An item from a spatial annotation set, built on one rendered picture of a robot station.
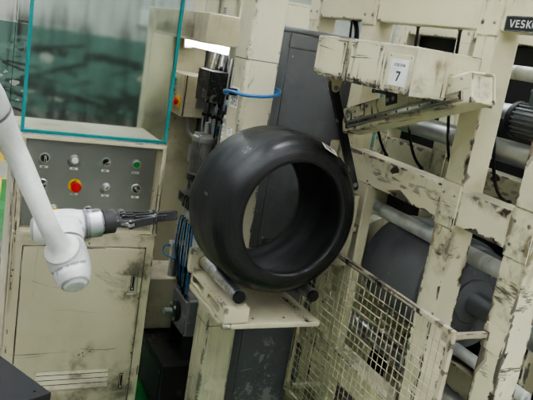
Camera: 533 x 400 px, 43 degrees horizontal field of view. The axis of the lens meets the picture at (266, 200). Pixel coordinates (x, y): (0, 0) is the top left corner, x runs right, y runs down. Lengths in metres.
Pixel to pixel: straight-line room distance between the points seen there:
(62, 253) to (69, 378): 1.09
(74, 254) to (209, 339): 0.93
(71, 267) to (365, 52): 1.13
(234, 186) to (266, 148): 0.16
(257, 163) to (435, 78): 0.60
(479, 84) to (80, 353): 1.86
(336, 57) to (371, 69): 0.23
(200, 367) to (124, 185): 0.78
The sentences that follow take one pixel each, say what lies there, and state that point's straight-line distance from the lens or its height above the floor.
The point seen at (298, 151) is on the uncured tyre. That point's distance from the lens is 2.21.
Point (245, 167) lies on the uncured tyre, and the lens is 2.14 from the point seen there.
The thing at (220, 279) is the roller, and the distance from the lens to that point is 2.37.
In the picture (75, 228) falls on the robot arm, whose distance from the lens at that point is 2.09.
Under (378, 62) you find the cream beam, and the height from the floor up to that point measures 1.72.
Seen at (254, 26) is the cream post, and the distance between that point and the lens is 2.47.
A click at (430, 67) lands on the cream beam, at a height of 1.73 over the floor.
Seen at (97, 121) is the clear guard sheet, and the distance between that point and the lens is 2.67.
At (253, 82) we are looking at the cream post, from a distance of 2.49.
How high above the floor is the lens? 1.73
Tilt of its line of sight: 13 degrees down
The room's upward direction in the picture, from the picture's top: 9 degrees clockwise
